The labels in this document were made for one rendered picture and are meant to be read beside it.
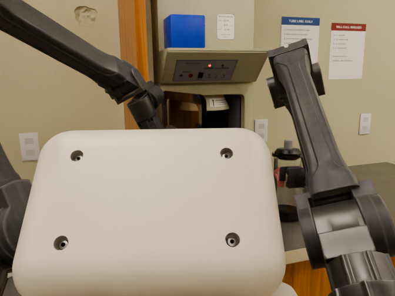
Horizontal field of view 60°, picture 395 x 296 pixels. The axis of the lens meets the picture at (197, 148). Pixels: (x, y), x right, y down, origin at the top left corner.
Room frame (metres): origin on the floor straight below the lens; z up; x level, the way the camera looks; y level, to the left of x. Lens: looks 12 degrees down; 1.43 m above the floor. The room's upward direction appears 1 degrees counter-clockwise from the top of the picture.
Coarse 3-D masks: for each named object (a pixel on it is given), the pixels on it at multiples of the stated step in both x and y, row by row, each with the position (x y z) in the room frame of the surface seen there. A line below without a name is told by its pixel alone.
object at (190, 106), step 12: (168, 96) 1.03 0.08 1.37; (180, 96) 0.93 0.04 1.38; (192, 96) 0.85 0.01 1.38; (168, 108) 1.03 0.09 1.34; (180, 108) 0.93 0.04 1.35; (192, 108) 0.85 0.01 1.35; (204, 108) 0.80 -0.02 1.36; (168, 120) 1.04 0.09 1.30; (180, 120) 0.93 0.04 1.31; (192, 120) 0.85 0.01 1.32; (204, 120) 0.80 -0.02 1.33
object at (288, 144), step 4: (284, 140) 1.15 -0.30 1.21; (288, 140) 1.14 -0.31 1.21; (292, 140) 1.15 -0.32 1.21; (284, 144) 1.15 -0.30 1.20; (288, 144) 1.14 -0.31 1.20; (292, 144) 1.14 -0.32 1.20; (280, 148) 1.16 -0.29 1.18; (284, 148) 1.15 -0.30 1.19; (288, 148) 1.14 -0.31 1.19; (292, 148) 1.16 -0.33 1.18; (296, 148) 1.16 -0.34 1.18; (276, 152) 1.14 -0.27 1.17; (280, 152) 1.12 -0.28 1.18; (284, 152) 1.11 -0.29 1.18; (288, 152) 1.11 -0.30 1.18; (292, 152) 1.11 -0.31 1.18; (296, 152) 1.11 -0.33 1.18; (300, 152) 1.12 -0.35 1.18
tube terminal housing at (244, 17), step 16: (160, 0) 1.10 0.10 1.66; (176, 0) 1.11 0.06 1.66; (192, 0) 1.13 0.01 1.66; (208, 0) 1.14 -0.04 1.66; (224, 0) 1.16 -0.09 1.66; (240, 0) 1.17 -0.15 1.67; (160, 16) 1.10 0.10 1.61; (208, 16) 1.14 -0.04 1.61; (240, 16) 1.17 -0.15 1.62; (160, 32) 1.10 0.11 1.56; (208, 32) 1.14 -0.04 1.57; (240, 32) 1.17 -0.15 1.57; (160, 48) 1.10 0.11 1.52; (240, 96) 1.21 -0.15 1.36; (160, 112) 1.10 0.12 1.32
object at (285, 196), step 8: (272, 152) 1.15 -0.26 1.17; (280, 160) 1.12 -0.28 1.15; (288, 160) 1.10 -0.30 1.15; (296, 160) 1.11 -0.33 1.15; (280, 192) 1.10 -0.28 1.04; (288, 192) 1.09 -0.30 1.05; (296, 192) 1.10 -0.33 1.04; (280, 200) 1.10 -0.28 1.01; (288, 200) 1.09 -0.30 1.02; (280, 208) 1.10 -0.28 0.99; (288, 208) 1.09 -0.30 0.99; (296, 208) 1.10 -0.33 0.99
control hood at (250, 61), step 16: (176, 48) 0.99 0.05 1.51; (192, 48) 1.01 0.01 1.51; (208, 48) 1.02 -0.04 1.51; (224, 48) 1.04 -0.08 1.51; (240, 48) 1.05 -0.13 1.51; (160, 64) 1.07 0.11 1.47; (240, 64) 1.09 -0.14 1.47; (256, 64) 1.10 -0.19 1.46; (160, 80) 1.08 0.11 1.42; (208, 80) 1.11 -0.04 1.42; (224, 80) 1.12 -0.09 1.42; (240, 80) 1.14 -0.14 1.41
